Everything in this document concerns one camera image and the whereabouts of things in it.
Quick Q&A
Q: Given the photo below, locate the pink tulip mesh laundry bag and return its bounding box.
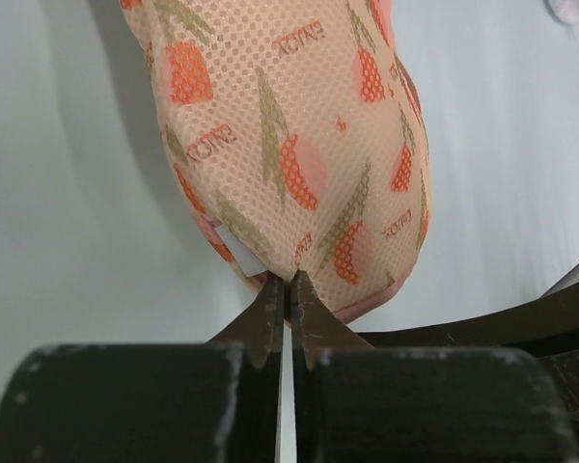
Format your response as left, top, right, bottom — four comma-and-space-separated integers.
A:
120, 1, 431, 323

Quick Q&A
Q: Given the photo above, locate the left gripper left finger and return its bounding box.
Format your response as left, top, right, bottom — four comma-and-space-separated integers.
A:
0, 277, 284, 462

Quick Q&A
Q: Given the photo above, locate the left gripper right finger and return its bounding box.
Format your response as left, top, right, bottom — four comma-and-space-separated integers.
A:
289, 272, 579, 462

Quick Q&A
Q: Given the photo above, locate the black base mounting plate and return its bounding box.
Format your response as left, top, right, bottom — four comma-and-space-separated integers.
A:
361, 283, 579, 419

